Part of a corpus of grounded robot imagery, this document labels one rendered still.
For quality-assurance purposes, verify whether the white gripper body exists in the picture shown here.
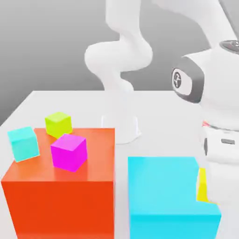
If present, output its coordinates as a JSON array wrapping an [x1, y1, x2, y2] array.
[[195, 157, 239, 205]]

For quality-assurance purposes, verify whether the large cyan box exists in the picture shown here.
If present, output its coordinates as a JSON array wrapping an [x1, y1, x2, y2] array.
[[127, 156, 222, 239]]

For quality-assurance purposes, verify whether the small turquoise cube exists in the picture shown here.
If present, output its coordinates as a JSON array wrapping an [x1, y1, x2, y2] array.
[[7, 126, 41, 163]]

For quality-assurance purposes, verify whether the small magenta cube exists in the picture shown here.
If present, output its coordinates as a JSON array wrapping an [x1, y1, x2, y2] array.
[[50, 133, 88, 173]]

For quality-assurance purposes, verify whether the large orange box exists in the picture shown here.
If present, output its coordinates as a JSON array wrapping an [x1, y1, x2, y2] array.
[[0, 127, 116, 239]]

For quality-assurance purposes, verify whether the small yellow cube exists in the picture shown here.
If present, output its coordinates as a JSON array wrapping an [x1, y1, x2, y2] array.
[[197, 167, 220, 205]]

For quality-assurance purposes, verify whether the small lime green cube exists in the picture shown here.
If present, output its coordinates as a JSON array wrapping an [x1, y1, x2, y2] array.
[[44, 111, 73, 139]]

